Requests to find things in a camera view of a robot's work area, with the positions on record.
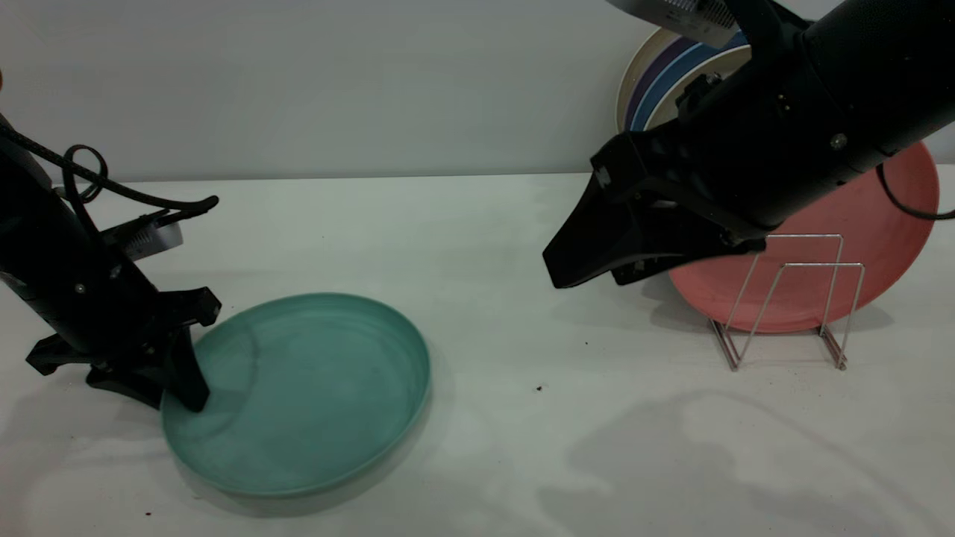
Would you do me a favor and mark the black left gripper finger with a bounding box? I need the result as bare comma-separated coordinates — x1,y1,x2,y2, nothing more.
86,364,166,409
160,328,210,412

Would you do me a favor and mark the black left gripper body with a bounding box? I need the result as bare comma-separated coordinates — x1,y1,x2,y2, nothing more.
0,245,222,376

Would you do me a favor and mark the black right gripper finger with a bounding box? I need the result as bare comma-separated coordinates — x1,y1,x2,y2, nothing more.
542,172,748,290
612,237,769,286

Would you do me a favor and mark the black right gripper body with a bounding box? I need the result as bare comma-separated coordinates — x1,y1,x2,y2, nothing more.
591,36,889,229

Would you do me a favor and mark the green round plate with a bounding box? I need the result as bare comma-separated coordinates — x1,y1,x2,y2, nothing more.
160,292,432,498

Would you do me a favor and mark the blue round plate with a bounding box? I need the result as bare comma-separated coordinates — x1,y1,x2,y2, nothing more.
633,31,751,131

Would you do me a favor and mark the dark purple round plate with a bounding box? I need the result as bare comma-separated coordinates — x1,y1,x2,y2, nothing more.
625,36,698,131

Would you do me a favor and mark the pink round plate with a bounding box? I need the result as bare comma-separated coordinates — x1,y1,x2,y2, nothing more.
668,140,939,334

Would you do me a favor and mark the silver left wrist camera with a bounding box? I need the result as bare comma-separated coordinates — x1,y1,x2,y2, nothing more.
101,216,184,262

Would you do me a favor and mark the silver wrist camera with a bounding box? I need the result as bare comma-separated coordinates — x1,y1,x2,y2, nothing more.
101,216,184,262
606,0,747,49

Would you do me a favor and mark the silver wire plate rack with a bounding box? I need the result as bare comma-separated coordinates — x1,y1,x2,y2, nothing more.
709,233,866,371

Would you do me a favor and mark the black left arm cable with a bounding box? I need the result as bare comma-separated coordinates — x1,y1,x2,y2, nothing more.
0,123,219,247

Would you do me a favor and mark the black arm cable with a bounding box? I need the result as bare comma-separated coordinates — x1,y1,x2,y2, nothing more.
0,123,219,247
877,163,955,222

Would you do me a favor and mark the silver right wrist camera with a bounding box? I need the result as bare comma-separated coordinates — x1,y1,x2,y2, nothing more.
606,0,747,49

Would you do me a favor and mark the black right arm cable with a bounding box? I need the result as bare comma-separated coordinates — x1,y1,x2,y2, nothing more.
877,163,955,222

